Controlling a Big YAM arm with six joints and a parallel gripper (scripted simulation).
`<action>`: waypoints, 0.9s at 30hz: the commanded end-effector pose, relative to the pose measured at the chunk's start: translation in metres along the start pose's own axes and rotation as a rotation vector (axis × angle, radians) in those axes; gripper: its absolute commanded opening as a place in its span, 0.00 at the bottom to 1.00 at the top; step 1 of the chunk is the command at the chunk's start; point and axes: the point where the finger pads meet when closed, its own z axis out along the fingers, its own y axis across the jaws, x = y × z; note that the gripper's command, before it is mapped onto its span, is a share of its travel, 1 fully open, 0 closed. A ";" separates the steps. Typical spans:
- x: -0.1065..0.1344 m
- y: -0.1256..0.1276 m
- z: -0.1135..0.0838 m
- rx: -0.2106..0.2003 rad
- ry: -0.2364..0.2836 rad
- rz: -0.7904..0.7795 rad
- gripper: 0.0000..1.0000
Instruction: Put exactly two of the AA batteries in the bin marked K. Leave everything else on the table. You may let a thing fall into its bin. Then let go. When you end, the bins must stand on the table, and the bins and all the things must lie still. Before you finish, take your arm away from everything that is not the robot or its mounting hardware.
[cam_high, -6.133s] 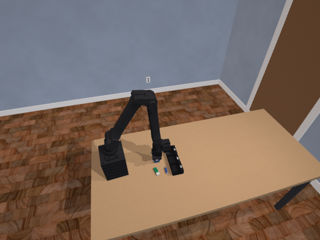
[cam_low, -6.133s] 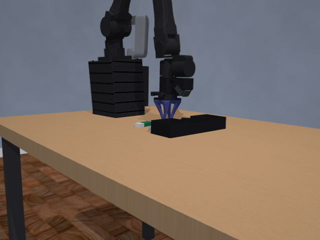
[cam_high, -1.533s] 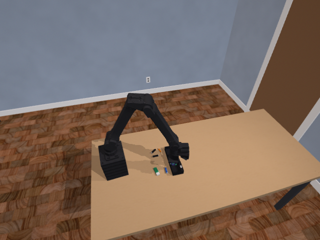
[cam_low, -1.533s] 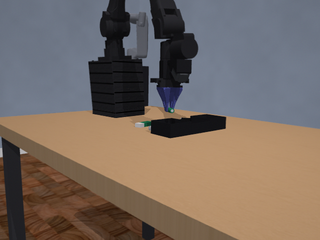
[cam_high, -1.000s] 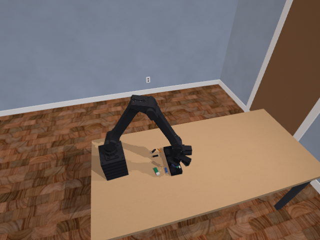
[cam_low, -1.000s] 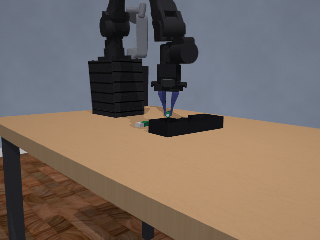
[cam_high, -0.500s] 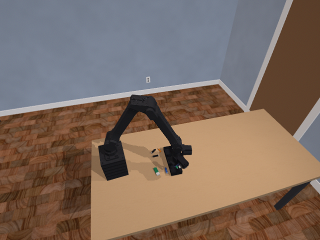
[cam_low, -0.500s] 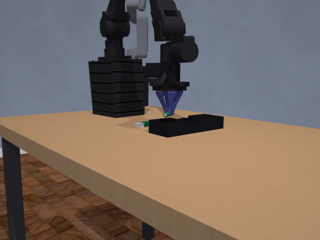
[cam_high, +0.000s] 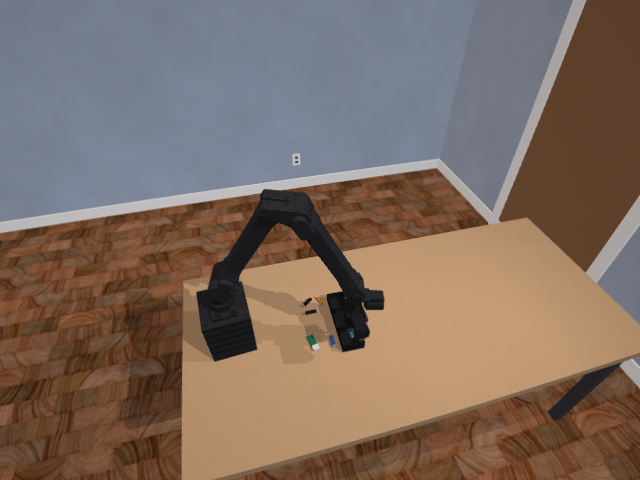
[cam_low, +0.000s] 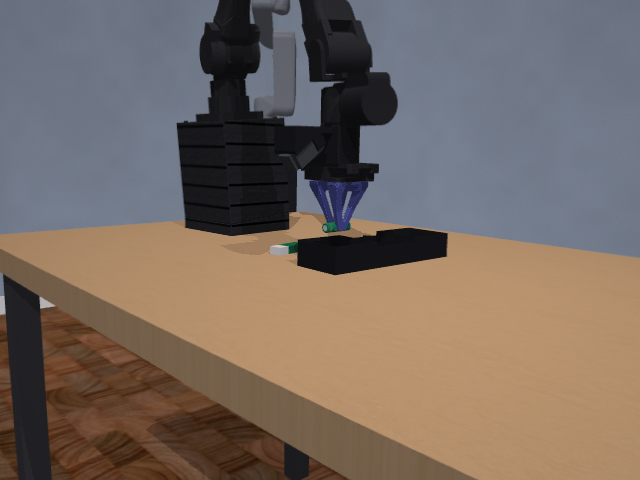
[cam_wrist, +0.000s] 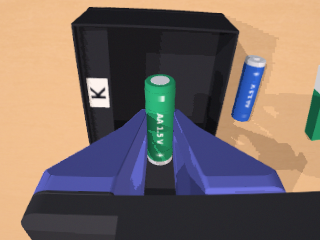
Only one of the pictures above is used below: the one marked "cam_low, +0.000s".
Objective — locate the green aa battery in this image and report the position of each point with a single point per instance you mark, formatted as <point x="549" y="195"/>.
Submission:
<point x="331" y="227"/>

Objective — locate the white and green eraser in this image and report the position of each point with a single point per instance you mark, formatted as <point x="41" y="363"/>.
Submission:
<point x="284" y="249"/>

